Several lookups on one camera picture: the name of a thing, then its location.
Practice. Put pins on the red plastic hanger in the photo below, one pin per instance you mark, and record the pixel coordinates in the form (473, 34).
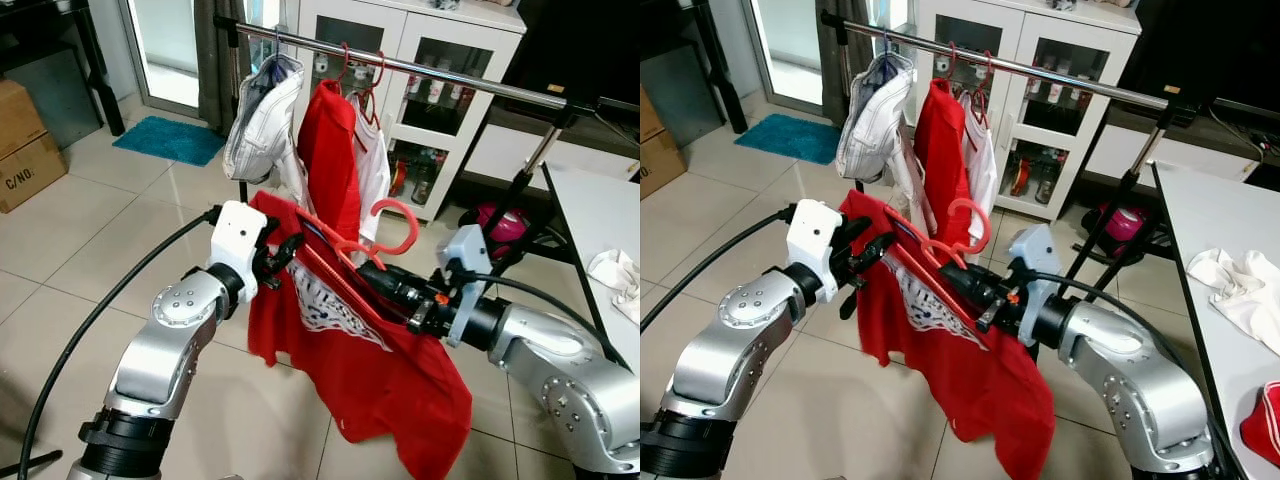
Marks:
(985, 72)
(985, 228)
(378, 75)
(414, 228)
(952, 55)
(346, 58)

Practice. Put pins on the red shirt with white print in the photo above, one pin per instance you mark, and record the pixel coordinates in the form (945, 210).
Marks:
(970, 400)
(380, 390)

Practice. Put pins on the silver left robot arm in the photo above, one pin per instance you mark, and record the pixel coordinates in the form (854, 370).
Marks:
(150, 370)
(720, 380)

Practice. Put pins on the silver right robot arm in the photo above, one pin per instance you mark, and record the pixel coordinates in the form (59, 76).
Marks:
(560, 370)
(1130, 370)

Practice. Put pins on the blue hanger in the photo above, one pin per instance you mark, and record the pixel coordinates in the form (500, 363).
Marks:
(886, 45)
(278, 45)

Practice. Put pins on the plain white shirt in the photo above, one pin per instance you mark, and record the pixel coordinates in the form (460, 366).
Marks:
(375, 170)
(985, 170)

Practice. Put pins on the plain red shirt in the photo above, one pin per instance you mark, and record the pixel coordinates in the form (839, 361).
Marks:
(942, 150)
(328, 150)

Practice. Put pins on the pink plastic container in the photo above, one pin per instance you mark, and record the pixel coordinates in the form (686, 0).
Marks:
(503, 225)
(1125, 225)

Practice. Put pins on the teal floor mat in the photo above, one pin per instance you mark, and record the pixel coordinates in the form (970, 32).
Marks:
(790, 138)
(170, 140)

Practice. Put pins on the white shorts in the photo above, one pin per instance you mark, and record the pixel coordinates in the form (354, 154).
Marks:
(260, 120)
(872, 120)

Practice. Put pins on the white low drawer cabinet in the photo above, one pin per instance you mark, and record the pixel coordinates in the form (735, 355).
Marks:
(500, 150)
(1120, 155)

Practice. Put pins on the grey curtain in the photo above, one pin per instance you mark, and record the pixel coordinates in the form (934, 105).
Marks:
(835, 70)
(215, 70)

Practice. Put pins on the white crumpled cloth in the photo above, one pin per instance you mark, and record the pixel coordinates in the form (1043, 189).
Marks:
(615, 275)
(1240, 290)

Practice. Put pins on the cardboard box with black print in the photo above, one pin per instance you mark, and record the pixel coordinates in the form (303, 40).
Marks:
(30, 175)
(660, 165)

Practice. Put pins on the glass door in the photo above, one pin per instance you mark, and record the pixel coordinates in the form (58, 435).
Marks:
(790, 50)
(165, 50)

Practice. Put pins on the metal clothes rack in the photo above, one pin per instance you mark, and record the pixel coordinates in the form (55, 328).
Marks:
(470, 79)
(1060, 74)

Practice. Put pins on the plain cardboard box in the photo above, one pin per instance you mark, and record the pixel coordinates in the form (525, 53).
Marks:
(18, 115)
(650, 115)

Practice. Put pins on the white glass-door cabinet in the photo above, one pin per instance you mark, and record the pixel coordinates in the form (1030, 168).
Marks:
(440, 18)
(1050, 18)

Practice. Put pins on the red shirt with white trim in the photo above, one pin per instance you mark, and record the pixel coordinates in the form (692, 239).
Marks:
(1262, 425)

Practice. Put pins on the black desk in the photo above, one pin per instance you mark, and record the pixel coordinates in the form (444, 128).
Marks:
(670, 25)
(30, 25)

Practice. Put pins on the black television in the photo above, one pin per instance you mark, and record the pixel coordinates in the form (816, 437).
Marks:
(580, 40)
(1200, 45)

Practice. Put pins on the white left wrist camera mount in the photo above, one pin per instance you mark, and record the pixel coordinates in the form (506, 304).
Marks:
(812, 240)
(235, 240)

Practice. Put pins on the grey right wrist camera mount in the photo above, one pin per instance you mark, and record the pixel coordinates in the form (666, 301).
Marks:
(1035, 255)
(465, 255)

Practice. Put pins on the white table with black frame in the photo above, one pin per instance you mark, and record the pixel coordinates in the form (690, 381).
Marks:
(1220, 215)
(600, 210)

